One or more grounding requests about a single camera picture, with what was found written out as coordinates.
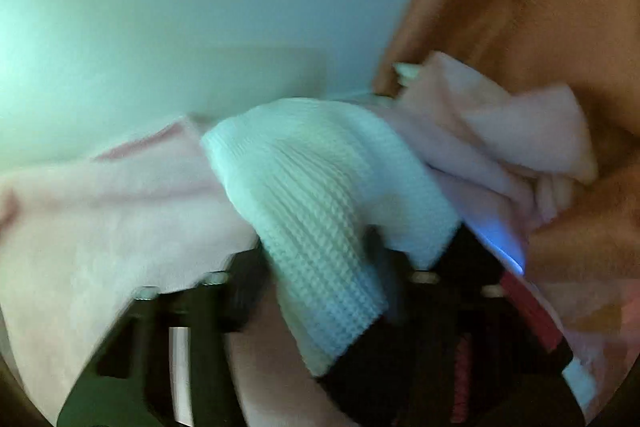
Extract white red black knit sweater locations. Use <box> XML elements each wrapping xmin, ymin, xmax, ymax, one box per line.
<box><xmin>199</xmin><ymin>95</ymin><xmax>601</xmax><ymax>427</ymax></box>

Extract pink bed blanket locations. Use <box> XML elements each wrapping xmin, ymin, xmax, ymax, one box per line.
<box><xmin>1</xmin><ymin>52</ymin><xmax>598</xmax><ymax>426</ymax></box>

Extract orange pink curtain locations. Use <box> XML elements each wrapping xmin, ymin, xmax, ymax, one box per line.
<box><xmin>373</xmin><ymin>0</ymin><xmax>639</xmax><ymax>282</ymax></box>

